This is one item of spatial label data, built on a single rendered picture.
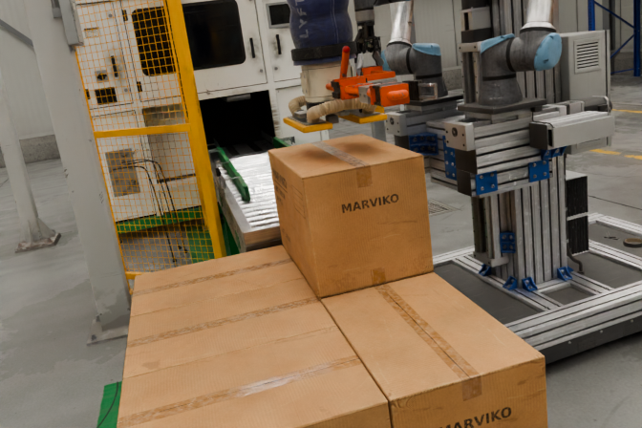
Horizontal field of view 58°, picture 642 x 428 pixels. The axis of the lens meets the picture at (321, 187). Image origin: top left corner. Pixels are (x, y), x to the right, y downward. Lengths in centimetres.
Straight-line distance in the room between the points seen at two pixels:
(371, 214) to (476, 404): 67
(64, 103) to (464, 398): 231
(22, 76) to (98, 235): 815
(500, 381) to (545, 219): 122
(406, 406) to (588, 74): 162
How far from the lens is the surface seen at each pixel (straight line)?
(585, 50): 255
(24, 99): 1119
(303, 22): 199
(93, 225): 317
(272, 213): 289
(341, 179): 180
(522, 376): 153
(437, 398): 144
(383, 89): 145
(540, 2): 214
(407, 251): 194
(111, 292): 328
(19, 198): 540
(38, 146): 1108
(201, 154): 314
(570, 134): 218
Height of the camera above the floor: 133
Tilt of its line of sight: 14 degrees down
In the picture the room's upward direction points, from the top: 8 degrees counter-clockwise
